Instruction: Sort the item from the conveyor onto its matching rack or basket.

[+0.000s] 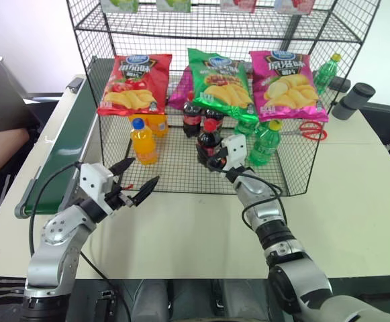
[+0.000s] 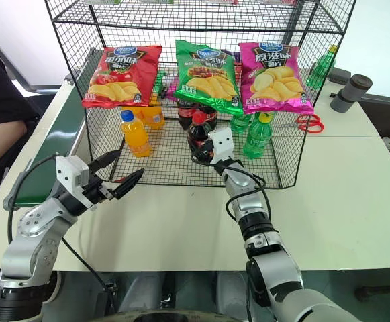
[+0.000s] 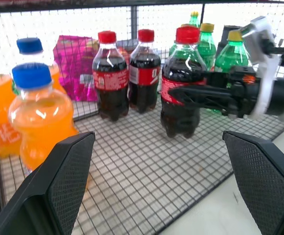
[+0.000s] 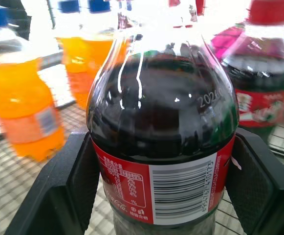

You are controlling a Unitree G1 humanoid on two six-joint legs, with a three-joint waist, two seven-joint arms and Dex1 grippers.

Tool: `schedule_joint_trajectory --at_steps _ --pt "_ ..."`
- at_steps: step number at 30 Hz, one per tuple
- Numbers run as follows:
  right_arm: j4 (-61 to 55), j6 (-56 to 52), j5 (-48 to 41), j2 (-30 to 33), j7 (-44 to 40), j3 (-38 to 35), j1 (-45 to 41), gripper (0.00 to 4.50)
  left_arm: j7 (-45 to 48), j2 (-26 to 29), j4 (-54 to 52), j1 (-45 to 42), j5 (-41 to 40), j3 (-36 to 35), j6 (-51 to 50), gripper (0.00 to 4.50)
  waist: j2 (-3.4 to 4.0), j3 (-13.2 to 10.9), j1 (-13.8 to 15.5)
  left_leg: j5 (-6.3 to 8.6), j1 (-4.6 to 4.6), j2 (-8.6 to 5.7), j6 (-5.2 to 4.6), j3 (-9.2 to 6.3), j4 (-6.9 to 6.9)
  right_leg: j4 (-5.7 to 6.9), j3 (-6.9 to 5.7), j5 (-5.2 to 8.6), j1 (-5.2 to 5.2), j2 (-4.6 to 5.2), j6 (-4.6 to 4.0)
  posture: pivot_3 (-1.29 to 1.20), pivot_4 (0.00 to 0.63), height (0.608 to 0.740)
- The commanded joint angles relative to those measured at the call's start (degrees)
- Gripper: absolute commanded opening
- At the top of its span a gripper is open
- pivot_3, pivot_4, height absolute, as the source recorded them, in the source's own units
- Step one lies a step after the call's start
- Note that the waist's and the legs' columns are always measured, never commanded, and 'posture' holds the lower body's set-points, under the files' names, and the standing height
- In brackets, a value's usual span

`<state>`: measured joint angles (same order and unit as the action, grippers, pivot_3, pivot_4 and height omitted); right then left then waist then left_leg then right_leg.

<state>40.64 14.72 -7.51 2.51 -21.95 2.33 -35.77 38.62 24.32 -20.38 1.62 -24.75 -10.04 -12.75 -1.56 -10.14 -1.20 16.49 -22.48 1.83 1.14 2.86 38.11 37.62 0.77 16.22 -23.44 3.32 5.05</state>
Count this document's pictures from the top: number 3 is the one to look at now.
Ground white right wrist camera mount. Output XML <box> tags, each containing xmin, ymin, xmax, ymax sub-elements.
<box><xmin>240</xmin><ymin>16</ymin><xmax>283</xmax><ymax>120</ymax></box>

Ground pink snack bag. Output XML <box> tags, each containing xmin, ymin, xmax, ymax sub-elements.
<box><xmin>52</xmin><ymin>35</ymin><xmax>100</xmax><ymax>102</ymax></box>

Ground green soda bottle right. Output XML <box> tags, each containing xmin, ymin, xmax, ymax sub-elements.
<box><xmin>215</xmin><ymin>24</ymin><xmax>243</xmax><ymax>59</ymax></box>

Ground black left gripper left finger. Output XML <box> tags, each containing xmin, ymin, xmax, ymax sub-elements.
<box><xmin>0</xmin><ymin>131</ymin><xmax>96</xmax><ymax>235</ymax></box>

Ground black wire mesh rack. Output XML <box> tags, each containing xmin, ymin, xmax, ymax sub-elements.
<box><xmin>0</xmin><ymin>0</ymin><xmax>284</xmax><ymax>235</ymax></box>

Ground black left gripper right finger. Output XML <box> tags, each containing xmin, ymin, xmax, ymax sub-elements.
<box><xmin>222</xmin><ymin>130</ymin><xmax>284</xmax><ymax>235</ymax></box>

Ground red snack bag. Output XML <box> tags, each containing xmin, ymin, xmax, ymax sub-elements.
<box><xmin>117</xmin><ymin>46</ymin><xmax>131</xmax><ymax>68</ymax></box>

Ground cola bottle red cap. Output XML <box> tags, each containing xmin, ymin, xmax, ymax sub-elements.
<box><xmin>159</xmin><ymin>26</ymin><xmax>208</xmax><ymax>140</ymax></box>
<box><xmin>92</xmin><ymin>31</ymin><xmax>130</xmax><ymax>122</ymax></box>
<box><xmin>128</xmin><ymin>28</ymin><xmax>162</xmax><ymax>114</ymax></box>

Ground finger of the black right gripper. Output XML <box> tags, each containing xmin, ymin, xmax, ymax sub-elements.
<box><xmin>202</xmin><ymin>70</ymin><xmax>233</xmax><ymax>88</ymax></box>
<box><xmin>168</xmin><ymin>87</ymin><xmax>233</xmax><ymax>111</ymax></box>

